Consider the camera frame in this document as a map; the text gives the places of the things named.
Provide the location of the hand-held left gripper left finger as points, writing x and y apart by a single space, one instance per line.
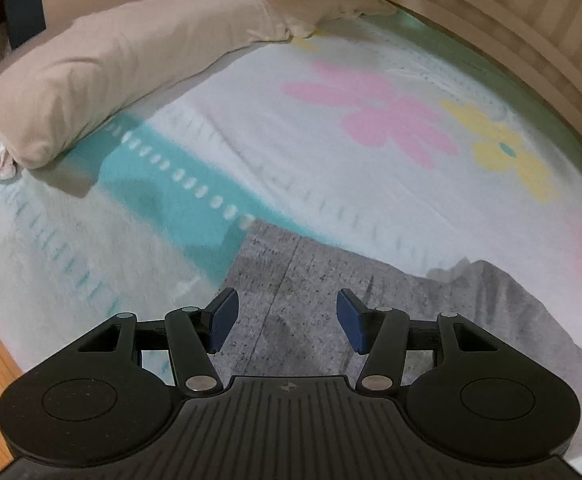
223 320

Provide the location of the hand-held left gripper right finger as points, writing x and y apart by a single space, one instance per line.
351 320

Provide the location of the grey pants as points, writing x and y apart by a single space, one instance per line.
296 285

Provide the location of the floral bed sheet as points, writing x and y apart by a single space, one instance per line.
296 135

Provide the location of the dark blue board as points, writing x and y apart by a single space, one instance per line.
26 15

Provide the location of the cream wooden bed frame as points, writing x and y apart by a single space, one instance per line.
546 20

